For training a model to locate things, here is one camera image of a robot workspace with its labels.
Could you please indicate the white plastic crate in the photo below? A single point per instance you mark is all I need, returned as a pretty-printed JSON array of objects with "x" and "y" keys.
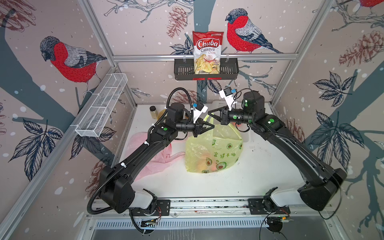
[{"x": 223, "y": 103}]

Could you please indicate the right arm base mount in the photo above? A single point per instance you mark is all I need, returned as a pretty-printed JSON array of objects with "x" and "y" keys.
[{"x": 265, "y": 205}]

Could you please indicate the black wire shelf basket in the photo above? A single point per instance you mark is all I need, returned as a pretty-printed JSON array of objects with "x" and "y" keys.
[{"x": 190, "y": 70}]

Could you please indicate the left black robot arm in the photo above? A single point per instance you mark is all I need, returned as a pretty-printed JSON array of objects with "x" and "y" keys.
[{"x": 115, "y": 190}]

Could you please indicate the pink plastic bag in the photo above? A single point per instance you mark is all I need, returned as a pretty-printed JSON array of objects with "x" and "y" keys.
[{"x": 161, "y": 161}]

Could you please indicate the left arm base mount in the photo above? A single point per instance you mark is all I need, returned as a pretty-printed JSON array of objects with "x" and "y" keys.
[{"x": 146, "y": 203}]

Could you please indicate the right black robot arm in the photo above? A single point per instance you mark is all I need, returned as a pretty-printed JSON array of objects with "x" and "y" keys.
[{"x": 322, "y": 182}]

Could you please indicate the green plastic bag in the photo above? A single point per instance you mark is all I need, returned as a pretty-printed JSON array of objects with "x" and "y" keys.
[{"x": 223, "y": 143}]

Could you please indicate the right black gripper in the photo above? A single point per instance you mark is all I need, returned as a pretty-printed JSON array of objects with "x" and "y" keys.
[{"x": 224, "y": 115}]

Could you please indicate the white wire mesh basket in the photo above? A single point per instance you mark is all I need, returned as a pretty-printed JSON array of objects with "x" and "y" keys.
[{"x": 99, "y": 112}]

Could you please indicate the Chuba cassava chips bag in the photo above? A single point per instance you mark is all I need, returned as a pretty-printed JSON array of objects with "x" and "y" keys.
[{"x": 207, "y": 52}]

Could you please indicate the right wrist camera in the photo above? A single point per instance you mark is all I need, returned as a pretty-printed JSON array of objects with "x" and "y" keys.
[{"x": 228, "y": 95}]

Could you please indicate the peach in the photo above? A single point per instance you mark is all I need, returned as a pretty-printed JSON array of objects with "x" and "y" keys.
[{"x": 207, "y": 165}]

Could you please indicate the spice jar pale contents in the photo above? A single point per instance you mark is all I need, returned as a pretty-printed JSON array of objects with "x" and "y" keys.
[{"x": 154, "y": 112}]

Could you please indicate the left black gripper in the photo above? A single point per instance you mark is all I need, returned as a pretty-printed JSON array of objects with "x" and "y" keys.
[{"x": 198, "y": 127}]

